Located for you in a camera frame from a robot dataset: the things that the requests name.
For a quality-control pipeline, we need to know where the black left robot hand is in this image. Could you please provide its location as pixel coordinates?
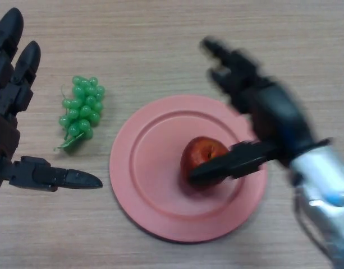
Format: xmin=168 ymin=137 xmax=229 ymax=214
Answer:
xmin=0 ymin=7 xmax=104 ymax=197

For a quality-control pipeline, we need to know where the pink round plate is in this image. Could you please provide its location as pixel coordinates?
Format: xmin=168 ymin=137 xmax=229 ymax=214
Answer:
xmin=109 ymin=95 xmax=268 ymax=243

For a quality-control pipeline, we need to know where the green grape bunch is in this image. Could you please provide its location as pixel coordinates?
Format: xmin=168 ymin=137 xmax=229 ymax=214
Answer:
xmin=53 ymin=75 xmax=106 ymax=154

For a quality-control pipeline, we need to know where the red apple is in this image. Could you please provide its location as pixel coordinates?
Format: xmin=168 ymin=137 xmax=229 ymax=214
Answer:
xmin=180 ymin=136 xmax=230 ymax=190

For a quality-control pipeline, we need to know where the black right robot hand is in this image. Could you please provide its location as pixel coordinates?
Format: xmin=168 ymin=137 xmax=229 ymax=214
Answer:
xmin=187 ymin=36 xmax=329 ymax=187

